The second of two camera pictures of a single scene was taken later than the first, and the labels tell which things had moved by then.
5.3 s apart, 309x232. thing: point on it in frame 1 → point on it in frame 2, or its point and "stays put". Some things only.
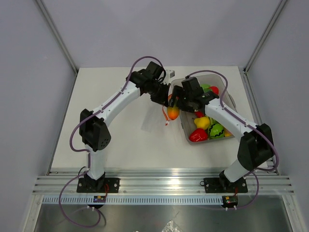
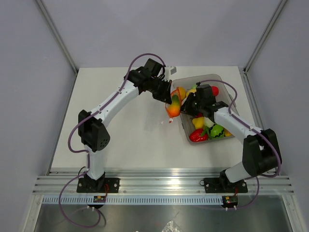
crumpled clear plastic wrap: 171,226 stays put
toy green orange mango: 173,112 stays put
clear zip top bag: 153,117 → 174,110
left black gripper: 163,99 stays put
